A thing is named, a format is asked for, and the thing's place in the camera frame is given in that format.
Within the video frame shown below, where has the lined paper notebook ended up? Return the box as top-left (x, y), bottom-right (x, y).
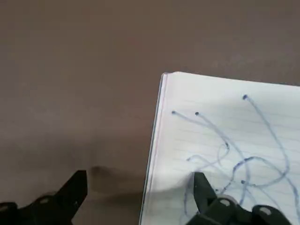
top-left (138, 71), bottom-right (300, 225)

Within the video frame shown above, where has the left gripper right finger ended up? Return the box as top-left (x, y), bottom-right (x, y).
top-left (186, 172), bottom-right (293, 225)

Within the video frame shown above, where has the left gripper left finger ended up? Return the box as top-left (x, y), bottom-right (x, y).
top-left (0, 170), bottom-right (88, 225)

